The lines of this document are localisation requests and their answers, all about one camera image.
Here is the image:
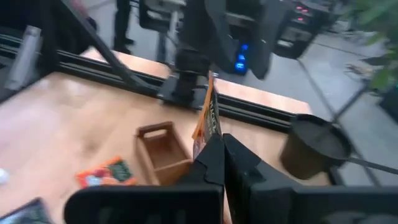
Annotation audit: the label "grey metal bracket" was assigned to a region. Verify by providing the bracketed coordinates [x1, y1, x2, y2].
[4, 25, 44, 91]

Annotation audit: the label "black aluminium table frame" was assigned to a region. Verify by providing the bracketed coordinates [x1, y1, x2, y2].
[0, 0, 299, 133]

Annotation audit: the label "brown wooden box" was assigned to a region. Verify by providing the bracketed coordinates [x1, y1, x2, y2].
[134, 121, 194, 187]

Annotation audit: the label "black equipment red lights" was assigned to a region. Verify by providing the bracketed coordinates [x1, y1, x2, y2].
[273, 0, 332, 60]

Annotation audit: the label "black office chair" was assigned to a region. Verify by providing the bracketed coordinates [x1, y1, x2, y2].
[138, 0, 187, 65]

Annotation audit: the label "dark blue tea bag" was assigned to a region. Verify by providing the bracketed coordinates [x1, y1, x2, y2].
[0, 197, 53, 224]

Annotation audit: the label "green plant in black pot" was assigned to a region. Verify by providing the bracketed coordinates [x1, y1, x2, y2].
[279, 0, 398, 181]

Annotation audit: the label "person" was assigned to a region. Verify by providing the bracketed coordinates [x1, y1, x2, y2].
[113, 0, 136, 55]

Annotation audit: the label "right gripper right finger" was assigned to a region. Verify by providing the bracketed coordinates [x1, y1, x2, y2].
[223, 133, 398, 224]

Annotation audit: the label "black equipment blue lights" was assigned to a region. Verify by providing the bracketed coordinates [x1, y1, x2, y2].
[203, 0, 292, 81]

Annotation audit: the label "orange tea bag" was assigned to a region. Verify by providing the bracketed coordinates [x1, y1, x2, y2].
[192, 70, 223, 160]
[76, 156, 138, 189]

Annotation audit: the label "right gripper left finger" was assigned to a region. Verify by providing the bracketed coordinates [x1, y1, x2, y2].
[63, 133, 225, 224]

